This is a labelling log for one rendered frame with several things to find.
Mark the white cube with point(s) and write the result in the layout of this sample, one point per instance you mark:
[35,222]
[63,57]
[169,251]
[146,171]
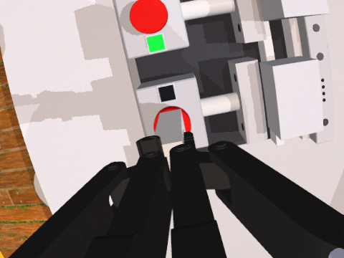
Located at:
[287,9]

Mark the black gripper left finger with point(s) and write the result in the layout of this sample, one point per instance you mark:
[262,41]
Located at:
[137,225]

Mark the grey rectangular block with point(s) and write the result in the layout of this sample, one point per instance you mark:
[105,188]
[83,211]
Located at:
[293,97]

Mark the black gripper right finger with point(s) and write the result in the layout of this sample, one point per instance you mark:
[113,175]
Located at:
[287,220]

